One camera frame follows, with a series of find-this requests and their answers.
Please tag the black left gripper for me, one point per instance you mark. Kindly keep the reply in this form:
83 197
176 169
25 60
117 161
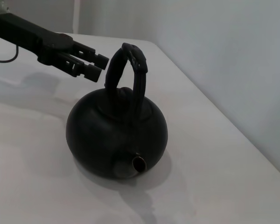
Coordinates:
30 35

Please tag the black round teapot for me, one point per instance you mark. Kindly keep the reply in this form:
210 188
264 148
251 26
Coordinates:
102 130

